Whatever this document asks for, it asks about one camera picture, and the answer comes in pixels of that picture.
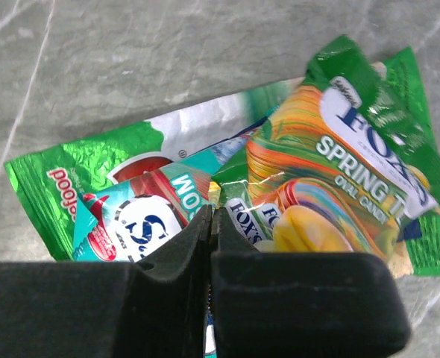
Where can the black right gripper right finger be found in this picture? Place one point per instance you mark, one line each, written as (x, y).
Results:
(301, 304)

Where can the teal mint candy pack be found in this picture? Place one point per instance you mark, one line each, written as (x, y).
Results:
(156, 228)

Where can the blue Burts chips bag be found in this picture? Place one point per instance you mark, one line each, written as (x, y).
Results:
(305, 182)

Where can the green Fox's candy bag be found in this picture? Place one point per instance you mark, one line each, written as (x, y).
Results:
(340, 82)

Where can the green Chuba chips bag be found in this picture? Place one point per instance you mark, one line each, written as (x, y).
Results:
(49, 183)

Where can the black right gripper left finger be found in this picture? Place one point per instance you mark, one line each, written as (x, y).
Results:
(93, 302)

